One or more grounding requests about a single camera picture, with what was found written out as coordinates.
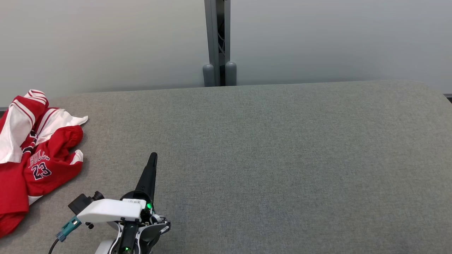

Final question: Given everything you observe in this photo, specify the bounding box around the grey metal partition post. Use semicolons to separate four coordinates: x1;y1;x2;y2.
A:
204;0;232;87

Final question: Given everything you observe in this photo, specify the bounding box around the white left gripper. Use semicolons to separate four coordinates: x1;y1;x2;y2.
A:
77;152;158;224

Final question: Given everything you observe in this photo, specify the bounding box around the grey rounded post foot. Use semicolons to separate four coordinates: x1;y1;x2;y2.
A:
203;63;215;87
225;61;237;86

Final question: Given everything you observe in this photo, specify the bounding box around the teal cable connector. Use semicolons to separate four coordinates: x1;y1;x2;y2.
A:
56;216;82;242

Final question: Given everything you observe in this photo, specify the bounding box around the red and white jersey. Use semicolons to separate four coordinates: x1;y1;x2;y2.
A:
0;125;84;237

